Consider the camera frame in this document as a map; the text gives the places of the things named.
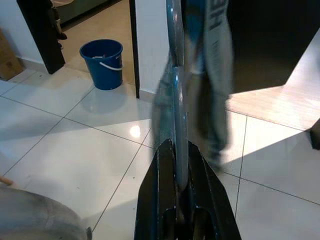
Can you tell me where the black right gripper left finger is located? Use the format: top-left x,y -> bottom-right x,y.
134,139 -> 181,240

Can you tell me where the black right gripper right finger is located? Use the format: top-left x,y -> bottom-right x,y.
187,141 -> 242,240

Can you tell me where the grey-green sweatshirt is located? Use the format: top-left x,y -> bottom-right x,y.
149,0 -> 235,175

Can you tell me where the black cabinet panel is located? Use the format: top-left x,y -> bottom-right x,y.
17,0 -> 66,75

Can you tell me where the brown cardboard box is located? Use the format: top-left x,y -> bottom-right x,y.
0,27 -> 25,81

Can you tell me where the blue bucket white handle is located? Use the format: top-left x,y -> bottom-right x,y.
79,39 -> 124,91

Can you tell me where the black door frame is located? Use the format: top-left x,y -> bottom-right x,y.
128,0 -> 141,99

